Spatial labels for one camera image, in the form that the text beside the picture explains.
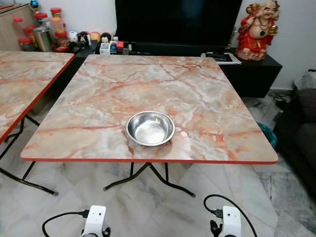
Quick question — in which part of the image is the teal waste bin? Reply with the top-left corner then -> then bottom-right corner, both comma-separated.
257,122 -> 278,149

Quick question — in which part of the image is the stainless steel bowl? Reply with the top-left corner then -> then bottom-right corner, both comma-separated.
126,111 -> 176,147

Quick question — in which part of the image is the dark grey sofa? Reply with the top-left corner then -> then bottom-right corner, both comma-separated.
274,88 -> 316,199

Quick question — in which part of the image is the marble pattern folding table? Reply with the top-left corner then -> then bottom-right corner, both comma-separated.
21,54 -> 278,198
0,51 -> 75,196

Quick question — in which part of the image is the white paper stack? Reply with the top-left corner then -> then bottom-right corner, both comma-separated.
204,50 -> 242,65

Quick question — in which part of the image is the light grey cushion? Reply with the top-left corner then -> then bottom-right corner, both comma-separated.
294,71 -> 316,91

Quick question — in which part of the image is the small white desk device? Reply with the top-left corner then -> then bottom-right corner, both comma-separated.
99,42 -> 111,55

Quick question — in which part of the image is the red lid plastic jar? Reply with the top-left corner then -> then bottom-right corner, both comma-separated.
18,38 -> 35,52
33,12 -> 50,28
55,31 -> 70,50
13,17 -> 27,40

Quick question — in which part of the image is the red laughing Buddha statue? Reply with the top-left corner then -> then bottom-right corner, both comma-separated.
236,0 -> 280,61

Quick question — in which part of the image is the stainless steel tumbler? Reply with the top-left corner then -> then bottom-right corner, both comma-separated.
33,26 -> 54,52

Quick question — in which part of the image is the black flat television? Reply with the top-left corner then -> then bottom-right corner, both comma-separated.
115,0 -> 243,48

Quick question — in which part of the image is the tall red lid jar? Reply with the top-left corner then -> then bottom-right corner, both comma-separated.
49,7 -> 66,34

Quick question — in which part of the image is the light wooden cabinet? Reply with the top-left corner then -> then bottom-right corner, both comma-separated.
0,3 -> 38,52

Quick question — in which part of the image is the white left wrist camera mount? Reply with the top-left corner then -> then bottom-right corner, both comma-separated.
81,205 -> 108,237

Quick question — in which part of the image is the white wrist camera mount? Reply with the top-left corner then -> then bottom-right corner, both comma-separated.
81,205 -> 108,237
221,205 -> 242,237

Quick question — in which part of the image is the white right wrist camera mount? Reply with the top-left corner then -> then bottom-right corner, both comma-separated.
221,205 -> 242,237

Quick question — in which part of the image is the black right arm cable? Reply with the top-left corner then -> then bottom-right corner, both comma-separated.
203,194 -> 258,237

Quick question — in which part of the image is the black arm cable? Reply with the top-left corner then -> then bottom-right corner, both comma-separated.
203,194 -> 258,237
41,209 -> 90,237

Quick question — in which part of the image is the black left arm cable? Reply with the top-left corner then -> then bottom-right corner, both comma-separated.
41,209 -> 90,237

